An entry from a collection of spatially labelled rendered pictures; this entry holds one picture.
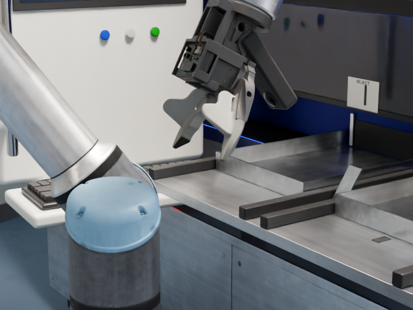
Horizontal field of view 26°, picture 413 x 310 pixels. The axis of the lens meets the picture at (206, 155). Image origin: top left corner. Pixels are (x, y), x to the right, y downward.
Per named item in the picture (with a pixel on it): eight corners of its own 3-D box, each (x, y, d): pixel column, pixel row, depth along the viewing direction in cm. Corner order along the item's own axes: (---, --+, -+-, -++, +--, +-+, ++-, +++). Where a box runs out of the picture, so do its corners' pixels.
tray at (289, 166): (344, 145, 193) (345, 129, 192) (437, 171, 172) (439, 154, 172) (216, 168, 174) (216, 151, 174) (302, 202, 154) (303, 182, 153)
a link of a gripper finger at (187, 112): (144, 121, 124) (181, 73, 120) (179, 138, 127) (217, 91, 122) (145, 135, 122) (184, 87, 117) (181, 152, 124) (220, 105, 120)
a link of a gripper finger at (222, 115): (190, 146, 109) (196, 88, 114) (230, 165, 111) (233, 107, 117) (205, 135, 106) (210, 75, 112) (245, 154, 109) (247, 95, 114)
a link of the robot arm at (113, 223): (64, 310, 109) (59, 203, 105) (72, 269, 122) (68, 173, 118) (163, 307, 110) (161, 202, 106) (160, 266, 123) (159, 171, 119)
